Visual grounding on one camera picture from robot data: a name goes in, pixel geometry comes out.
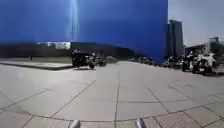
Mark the row of parked motorcycles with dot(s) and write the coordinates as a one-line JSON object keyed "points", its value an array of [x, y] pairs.
{"points": [[81, 60], [200, 63]]}

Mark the grey paved plaza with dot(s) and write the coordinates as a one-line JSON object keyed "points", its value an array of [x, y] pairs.
{"points": [[133, 90]]}

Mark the large blue building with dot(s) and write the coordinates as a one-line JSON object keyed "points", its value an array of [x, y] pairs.
{"points": [[116, 23]]}

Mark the robot's own part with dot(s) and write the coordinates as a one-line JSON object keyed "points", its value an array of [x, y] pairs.
{"points": [[74, 124], [141, 123]]}

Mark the raised grey paved platform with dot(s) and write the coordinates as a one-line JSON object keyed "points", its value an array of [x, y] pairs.
{"points": [[33, 63]]}

